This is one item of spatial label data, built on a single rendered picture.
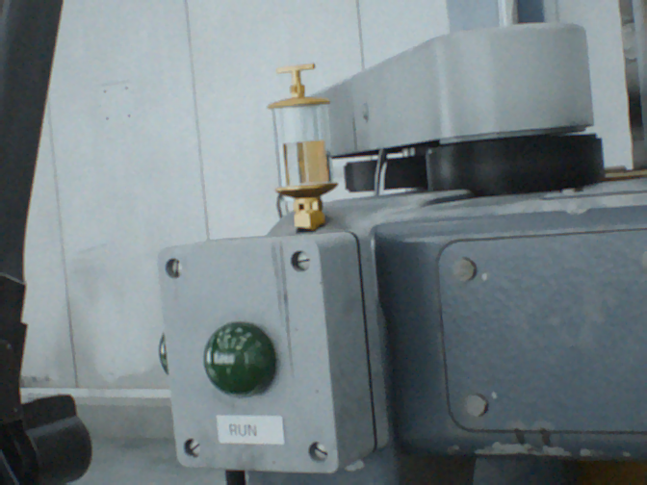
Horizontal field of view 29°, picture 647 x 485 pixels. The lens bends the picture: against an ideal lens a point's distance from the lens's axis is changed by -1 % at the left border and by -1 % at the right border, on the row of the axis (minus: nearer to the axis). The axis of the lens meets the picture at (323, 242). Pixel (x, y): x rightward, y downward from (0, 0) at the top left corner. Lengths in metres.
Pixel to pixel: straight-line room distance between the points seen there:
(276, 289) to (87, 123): 6.75
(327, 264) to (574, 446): 0.12
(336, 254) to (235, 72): 6.18
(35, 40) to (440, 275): 0.49
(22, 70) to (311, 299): 0.48
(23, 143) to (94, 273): 6.36
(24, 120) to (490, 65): 0.40
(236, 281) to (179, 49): 6.37
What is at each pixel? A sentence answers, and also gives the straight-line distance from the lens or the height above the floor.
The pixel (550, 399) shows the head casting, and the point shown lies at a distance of 0.50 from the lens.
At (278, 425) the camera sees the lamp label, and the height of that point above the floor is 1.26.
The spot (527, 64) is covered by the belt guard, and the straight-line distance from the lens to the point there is 0.62.
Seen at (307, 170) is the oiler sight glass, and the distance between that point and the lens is 0.56.
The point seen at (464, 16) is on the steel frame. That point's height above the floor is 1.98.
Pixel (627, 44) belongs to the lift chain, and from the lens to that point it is 1.05.
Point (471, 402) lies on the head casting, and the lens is 0.51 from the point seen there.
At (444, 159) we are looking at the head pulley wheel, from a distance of 0.63.
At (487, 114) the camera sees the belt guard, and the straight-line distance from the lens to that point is 0.62.
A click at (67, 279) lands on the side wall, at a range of 7.39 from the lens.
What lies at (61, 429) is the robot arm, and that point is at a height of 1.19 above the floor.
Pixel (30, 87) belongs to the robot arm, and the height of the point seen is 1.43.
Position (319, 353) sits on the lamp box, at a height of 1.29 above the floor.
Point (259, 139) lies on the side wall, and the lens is 6.59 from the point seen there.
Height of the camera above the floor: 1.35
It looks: 3 degrees down
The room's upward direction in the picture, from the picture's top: 5 degrees counter-clockwise
